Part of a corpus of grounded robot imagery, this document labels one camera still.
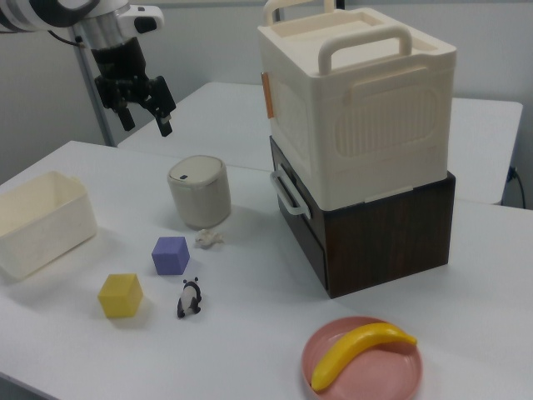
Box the cream storage box with handles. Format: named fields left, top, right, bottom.
left=257, top=0, right=459, bottom=209

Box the white drawer handle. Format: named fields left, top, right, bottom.
left=269, top=162, right=314, bottom=217

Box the purple cube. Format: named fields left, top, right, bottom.
left=151, top=236, right=192, bottom=277

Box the white plastic bin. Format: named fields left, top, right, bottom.
left=0, top=170, right=99, bottom=284

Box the black wall cable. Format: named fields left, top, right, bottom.
left=508, top=165, right=526, bottom=208

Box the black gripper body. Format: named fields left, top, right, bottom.
left=91, top=36, right=148, bottom=104

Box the small white toy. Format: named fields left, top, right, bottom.
left=195, top=227, right=225, bottom=249

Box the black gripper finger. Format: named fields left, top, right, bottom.
left=94, top=76, right=136, bottom=133
left=142, top=74, right=177, bottom=138

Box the pink plate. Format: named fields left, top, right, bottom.
left=301, top=316, right=425, bottom=400

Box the beige lidded trash can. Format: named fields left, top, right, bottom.
left=167, top=154, right=232, bottom=231

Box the yellow cube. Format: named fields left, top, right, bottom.
left=97, top=272, right=144, bottom=319

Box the yellow toy banana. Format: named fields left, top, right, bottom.
left=311, top=321, right=418, bottom=393

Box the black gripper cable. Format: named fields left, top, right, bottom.
left=46, top=27, right=89, bottom=49

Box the dark wooden drawer cabinet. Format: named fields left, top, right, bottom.
left=268, top=135, right=457, bottom=299

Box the panda figurine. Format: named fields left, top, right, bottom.
left=175, top=277, right=204, bottom=320

